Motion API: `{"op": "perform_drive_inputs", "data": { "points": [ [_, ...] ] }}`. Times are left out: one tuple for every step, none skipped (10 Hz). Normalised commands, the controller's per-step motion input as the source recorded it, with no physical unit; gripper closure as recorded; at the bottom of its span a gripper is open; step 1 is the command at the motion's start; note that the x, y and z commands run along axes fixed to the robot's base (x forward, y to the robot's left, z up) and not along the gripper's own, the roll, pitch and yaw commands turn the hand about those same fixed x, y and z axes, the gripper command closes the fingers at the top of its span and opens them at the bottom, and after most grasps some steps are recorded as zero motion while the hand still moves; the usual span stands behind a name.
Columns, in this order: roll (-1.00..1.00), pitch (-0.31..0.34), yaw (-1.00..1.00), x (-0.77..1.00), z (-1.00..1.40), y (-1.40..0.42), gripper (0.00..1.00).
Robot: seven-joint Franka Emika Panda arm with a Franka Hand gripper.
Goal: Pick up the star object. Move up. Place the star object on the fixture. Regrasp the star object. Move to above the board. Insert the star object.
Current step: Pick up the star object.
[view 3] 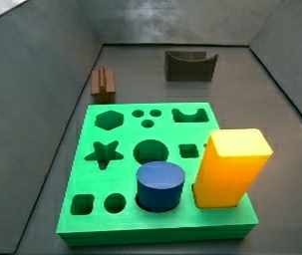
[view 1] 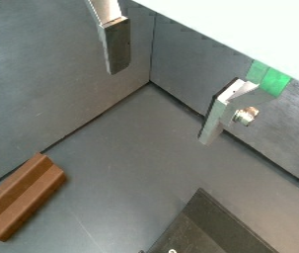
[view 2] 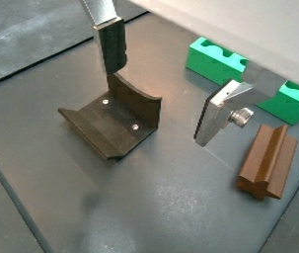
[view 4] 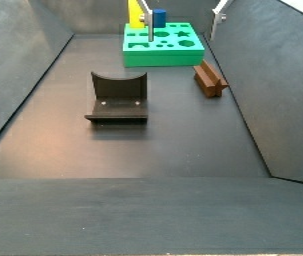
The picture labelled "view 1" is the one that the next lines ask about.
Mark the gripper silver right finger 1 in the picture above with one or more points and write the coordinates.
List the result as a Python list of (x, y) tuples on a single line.
[(234, 106)]

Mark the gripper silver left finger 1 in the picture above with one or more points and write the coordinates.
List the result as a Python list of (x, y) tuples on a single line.
[(114, 30)]

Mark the brown star prism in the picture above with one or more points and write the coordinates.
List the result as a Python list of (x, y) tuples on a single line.
[(24, 191)]

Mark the black curved fixture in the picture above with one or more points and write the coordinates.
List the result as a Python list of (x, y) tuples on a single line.
[(206, 228)]

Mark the green tape piece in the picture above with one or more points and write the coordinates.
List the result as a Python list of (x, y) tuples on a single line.
[(270, 80)]

